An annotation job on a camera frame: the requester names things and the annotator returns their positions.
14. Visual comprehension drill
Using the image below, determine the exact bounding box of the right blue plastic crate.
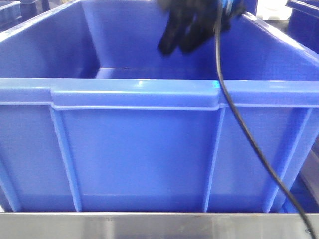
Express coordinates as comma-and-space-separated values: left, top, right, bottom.
286, 0, 319, 53

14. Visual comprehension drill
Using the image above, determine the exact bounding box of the large blue plastic crate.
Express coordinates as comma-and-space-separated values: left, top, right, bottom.
0, 0, 319, 214

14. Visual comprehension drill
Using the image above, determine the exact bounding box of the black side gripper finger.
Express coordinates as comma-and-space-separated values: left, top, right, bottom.
158, 12, 193, 56
179, 14, 216, 53

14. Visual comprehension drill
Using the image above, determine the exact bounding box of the left blue plastic crate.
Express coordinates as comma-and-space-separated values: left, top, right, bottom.
0, 0, 50, 32

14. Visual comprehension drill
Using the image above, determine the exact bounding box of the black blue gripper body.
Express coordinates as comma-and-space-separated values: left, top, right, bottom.
156, 0, 245, 32

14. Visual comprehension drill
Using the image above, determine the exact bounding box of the stainless steel shelf rail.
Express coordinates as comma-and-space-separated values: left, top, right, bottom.
0, 212, 311, 239

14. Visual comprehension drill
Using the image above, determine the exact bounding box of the black cable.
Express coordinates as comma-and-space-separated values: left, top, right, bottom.
214, 0, 318, 239

